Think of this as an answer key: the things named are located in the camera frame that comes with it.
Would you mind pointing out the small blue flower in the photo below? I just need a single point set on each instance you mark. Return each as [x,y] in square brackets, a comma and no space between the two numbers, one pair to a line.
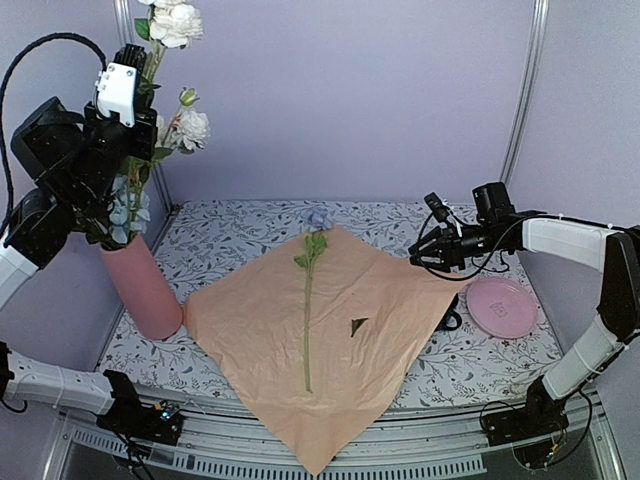
[315,244]

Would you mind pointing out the right aluminium frame post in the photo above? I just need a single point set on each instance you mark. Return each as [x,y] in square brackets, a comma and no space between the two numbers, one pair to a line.
[533,57]

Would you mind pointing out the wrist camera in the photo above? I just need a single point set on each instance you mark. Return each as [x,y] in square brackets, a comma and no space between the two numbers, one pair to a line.
[441,212]
[117,85]

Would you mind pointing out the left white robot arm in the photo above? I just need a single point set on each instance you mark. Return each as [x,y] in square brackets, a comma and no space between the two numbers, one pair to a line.
[34,230]

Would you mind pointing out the dark blue mug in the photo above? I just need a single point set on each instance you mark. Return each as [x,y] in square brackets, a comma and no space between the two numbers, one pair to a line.
[451,320]

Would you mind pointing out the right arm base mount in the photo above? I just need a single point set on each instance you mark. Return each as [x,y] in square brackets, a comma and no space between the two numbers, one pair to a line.
[525,425]

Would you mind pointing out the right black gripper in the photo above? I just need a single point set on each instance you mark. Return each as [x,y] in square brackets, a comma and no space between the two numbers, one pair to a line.
[450,246]

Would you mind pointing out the left aluminium frame post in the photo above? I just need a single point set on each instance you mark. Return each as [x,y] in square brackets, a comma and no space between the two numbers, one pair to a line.
[127,34]

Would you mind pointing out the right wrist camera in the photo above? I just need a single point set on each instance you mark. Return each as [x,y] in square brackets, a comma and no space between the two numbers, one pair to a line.
[441,212]

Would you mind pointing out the green paper bouquet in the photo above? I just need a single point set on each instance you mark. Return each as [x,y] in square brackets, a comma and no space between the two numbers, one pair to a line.
[251,324]

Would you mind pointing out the pink plate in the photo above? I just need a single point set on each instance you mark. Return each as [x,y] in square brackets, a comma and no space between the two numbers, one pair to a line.
[501,307]

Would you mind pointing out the blue hydrangea flower bunch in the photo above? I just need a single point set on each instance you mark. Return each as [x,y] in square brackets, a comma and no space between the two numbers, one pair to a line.
[127,215]

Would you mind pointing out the aluminium front rail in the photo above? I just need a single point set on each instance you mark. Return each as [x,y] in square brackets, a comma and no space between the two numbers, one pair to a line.
[220,439]

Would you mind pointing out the loose dark green leaf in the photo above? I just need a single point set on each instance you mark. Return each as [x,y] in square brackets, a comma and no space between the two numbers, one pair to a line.
[356,324]

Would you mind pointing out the aluminium frame post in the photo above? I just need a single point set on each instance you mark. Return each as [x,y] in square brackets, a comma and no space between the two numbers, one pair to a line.
[127,34]
[533,57]

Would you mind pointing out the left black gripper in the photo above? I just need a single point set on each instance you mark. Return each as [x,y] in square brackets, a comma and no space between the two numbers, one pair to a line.
[145,144]

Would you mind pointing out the white flower leafy stems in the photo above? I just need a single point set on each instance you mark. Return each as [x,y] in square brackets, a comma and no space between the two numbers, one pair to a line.
[185,132]

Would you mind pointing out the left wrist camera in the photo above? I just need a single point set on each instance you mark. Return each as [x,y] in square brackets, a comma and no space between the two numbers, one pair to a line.
[117,85]

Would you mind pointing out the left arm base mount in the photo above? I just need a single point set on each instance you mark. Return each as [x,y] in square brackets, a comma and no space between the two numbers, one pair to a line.
[160,423]

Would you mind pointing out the floral patterned table mat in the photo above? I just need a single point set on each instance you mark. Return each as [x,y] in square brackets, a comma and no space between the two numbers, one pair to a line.
[209,239]

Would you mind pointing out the pink cylindrical vase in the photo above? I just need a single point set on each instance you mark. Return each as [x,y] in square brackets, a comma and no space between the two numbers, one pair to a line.
[143,290]

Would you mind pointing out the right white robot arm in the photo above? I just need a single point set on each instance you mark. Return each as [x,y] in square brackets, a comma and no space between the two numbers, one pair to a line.
[609,252]

